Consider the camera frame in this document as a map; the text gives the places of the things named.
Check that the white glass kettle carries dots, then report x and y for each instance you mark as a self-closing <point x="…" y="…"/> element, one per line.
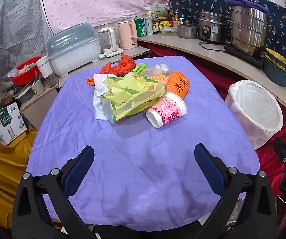
<point x="108" y="39"/>

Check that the red plastic basin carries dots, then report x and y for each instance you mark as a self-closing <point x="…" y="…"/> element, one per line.
<point x="24" y="78"/>

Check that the dish drainer with grey lid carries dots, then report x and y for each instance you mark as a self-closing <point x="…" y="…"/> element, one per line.
<point x="70" y="52"/>

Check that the nested blue yellow bowls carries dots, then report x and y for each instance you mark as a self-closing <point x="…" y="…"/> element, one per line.
<point x="277" y="69"/>

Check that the yellow cloth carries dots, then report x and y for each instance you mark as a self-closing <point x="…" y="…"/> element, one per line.
<point x="3" y="169"/>

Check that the clear food container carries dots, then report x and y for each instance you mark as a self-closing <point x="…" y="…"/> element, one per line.
<point x="169" y="31"/>

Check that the orange printed plastic bag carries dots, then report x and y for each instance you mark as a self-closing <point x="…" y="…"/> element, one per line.
<point x="180" y="84"/>

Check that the white paper towel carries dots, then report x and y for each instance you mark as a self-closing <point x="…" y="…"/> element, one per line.
<point x="100" y="83"/>

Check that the small steel pot with lid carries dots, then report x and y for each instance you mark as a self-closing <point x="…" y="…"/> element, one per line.
<point x="187" y="31"/>

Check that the purple cloth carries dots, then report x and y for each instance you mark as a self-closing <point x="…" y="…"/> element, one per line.
<point x="247" y="3"/>

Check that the steel rice cooker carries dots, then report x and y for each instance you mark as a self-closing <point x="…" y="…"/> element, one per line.
<point x="212" y="29"/>

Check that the grey plastic sheet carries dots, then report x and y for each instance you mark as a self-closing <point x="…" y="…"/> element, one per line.
<point x="13" y="29"/>

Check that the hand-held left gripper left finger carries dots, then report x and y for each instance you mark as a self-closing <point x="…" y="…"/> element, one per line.
<point x="79" y="171"/>

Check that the dark sauce bottle white label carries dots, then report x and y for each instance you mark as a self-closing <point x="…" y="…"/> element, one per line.
<point x="155" y="26"/>

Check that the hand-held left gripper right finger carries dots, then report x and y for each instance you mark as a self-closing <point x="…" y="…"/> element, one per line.
<point x="209" y="169"/>

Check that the pink printed paper cup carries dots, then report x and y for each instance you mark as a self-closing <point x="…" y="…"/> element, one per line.
<point x="169" y="109"/>

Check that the curved wooden counter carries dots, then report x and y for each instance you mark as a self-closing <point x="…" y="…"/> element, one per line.
<point x="207" y="52"/>

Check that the dark blue printed cloth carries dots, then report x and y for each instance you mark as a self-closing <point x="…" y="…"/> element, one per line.
<point x="195" y="2"/>

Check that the purple tablecloth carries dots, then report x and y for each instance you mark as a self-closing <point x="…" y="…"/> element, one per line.
<point x="133" y="154"/>

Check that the red-orange plastic bag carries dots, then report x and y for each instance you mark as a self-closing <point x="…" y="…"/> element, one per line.
<point x="123" y="66"/>

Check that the large steel steamer pot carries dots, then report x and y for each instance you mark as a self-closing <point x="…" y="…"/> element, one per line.
<point x="250" y="32"/>

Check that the white ceramic cup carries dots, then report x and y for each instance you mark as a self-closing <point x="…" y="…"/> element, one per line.
<point x="37" y="87"/>

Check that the green cardboard box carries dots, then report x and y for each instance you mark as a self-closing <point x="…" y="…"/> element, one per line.
<point x="140" y="68"/>

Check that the yellow oil bottle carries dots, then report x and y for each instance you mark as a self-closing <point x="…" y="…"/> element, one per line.
<point x="176" y="20"/>

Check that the pink electric kettle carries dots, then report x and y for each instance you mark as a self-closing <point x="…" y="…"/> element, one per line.
<point x="126" y="34"/>

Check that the yellow-green plastic bag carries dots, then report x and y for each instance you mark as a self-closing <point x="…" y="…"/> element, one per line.
<point x="130" y="92"/>

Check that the black induction cooker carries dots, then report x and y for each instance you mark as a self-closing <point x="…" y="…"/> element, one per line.
<point x="242" y="56"/>

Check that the dark red cloth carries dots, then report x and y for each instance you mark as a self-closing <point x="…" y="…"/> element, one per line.
<point x="212" y="74"/>

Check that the dark bottle red label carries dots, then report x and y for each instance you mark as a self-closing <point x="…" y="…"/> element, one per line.
<point x="169" y="17"/>

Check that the clear plastic bag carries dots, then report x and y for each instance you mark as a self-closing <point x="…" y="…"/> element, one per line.
<point x="161" y="68"/>

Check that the bin with white liner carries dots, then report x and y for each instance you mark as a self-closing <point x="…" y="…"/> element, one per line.
<point x="252" y="114"/>

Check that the green tin can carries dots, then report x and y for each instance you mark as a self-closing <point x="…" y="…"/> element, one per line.
<point x="140" y="28"/>

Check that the clear jar with white lid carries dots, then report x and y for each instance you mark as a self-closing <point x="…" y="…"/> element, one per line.
<point x="44" y="67"/>

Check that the printed cardboard box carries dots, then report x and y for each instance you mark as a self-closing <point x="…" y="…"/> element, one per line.
<point x="5" y="122"/>

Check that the pink dotted sheet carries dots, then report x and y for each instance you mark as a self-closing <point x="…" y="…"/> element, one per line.
<point x="95" y="2"/>

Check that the wooden side table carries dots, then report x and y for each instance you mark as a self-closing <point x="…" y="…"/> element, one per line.
<point x="138" y="52"/>

